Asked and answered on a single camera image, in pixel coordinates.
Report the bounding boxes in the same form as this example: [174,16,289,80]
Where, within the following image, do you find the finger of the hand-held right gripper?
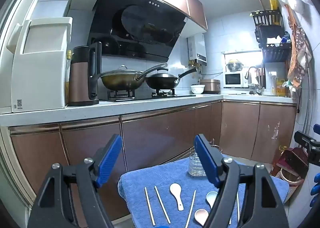
[294,130,320,166]

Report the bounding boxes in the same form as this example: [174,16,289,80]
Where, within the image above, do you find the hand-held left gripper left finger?
[27,134,123,228]

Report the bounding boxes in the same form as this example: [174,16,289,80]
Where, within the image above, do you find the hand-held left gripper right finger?
[194,134,288,228]

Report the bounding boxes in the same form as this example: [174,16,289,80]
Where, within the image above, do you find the clear plastic utensil holder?
[188,138,222,177]

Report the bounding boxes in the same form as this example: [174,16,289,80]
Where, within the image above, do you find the white ceramic spoon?
[206,191,219,209]
[170,183,184,211]
[194,209,209,226]

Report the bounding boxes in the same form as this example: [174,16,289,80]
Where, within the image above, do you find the wooden chopstick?
[144,187,156,226]
[154,186,171,224]
[236,190,241,221]
[185,190,197,228]

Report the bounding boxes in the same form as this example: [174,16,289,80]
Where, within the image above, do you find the person's right hand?
[309,172,320,208]

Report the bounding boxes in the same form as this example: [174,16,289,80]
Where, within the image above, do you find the red dustpan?
[275,146,310,179]

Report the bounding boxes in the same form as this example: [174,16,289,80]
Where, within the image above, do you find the blue towel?
[117,154,290,228]

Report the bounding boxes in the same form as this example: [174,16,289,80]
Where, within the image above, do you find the bronze lower cabinets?
[7,100,298,228]

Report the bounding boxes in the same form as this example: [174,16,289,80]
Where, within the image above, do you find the yellow detergent bottle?
[271,78,288,97]

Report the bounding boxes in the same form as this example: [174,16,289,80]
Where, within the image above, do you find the black gas stove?
[99,88,197,103]

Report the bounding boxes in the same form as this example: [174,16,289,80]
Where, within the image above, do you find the white bowl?
[191,84,206,94]

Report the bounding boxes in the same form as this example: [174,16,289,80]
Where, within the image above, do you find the brown rice cooker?
[199,79,221,94]

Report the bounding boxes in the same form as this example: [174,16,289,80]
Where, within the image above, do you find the wok with glass lid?
[100,62,168,92]

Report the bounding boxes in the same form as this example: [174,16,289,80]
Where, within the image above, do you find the chrome faucet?
[245,66,263,96]

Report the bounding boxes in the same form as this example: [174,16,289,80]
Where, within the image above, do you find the white microwave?
[223,71,248,89]

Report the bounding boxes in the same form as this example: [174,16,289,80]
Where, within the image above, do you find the brown thermos kettle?
[68,42,103,107]

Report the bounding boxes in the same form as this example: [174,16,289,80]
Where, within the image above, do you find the patterned hanging cloth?
[284,4,313,91]

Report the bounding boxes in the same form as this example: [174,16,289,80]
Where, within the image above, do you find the black wok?
[145,68,198,90]

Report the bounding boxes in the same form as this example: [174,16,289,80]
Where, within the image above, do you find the yellow seasoning bottle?
[65,50,73,105]

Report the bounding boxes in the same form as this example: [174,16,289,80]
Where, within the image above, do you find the black dish rack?
[251,10,292,63]

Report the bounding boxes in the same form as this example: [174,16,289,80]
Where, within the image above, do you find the steel mixing bowl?
[226,59,244,72]

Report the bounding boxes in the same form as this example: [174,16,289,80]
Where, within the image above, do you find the white water heater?
[187,34,209,67]

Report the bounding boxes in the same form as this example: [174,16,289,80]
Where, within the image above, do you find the white rice dispenser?
[7,17,73,113]

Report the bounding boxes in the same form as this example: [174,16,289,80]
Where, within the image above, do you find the black range hood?
[87,0,190,63]

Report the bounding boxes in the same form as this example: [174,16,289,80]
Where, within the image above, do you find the yellow roll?
[269,0,279,25]

